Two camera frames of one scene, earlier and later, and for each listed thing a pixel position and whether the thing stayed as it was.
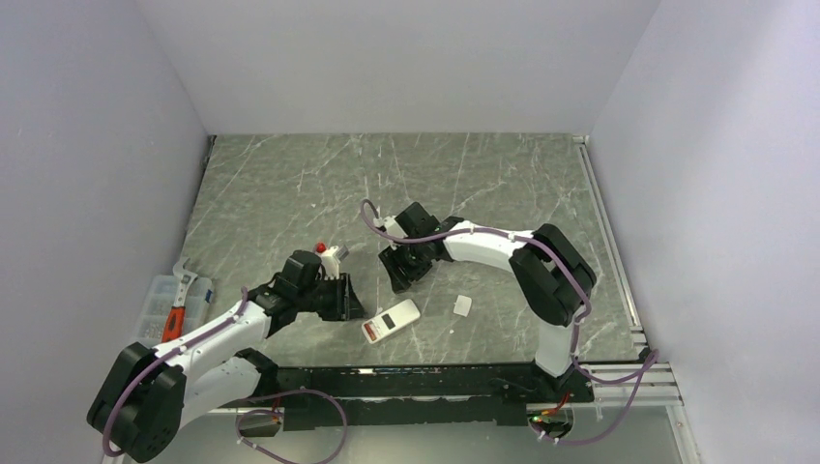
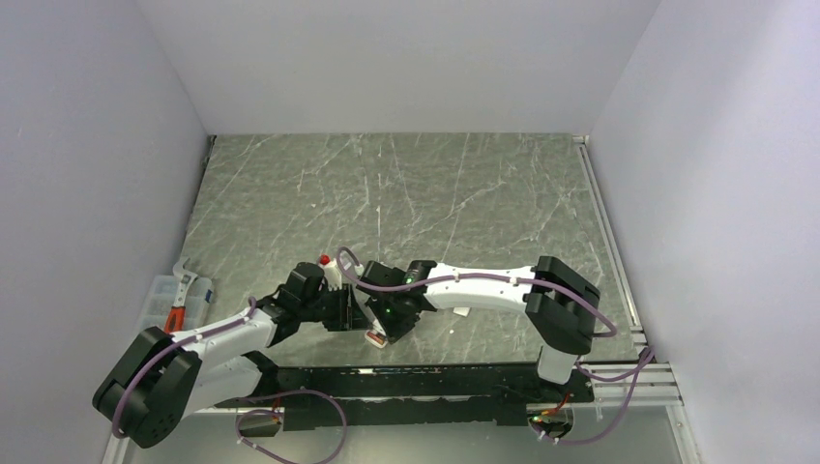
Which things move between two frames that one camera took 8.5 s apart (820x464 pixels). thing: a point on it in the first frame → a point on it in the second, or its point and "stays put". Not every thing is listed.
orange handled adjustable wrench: (175, 321) stays put
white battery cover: (462, 305) stays put
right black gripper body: (407, 257) → (395, 323)
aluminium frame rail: (659, 387) stays put
